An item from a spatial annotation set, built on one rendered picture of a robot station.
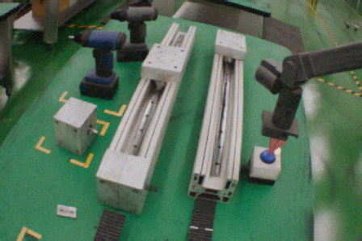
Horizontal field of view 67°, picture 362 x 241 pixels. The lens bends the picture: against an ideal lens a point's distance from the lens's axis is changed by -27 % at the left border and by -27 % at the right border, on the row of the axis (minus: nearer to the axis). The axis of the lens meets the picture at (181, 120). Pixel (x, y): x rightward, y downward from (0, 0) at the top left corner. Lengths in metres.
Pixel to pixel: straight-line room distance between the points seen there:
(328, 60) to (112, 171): 0.50
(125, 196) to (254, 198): 0.32
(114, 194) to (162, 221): 0.12
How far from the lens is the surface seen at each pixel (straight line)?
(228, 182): 0.81
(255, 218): 0.82
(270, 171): 0.87
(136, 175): 0.72
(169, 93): 0.98
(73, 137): 0.86
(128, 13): 1.21
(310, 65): 0.69
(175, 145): 0.95
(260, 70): 0.80
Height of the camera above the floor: 1.40
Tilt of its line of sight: 37 degrees down
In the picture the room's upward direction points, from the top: 10 degrees clockwise
